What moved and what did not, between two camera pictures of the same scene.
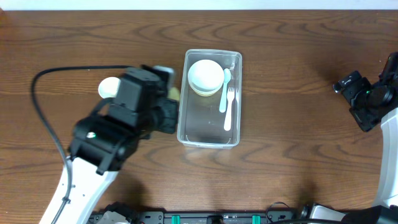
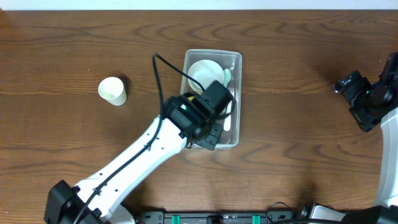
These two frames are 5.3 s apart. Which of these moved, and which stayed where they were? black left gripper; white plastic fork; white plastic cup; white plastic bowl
Moved: black left gripper
Stayed: white plastic cup; white plastic fork; white plastic bowl
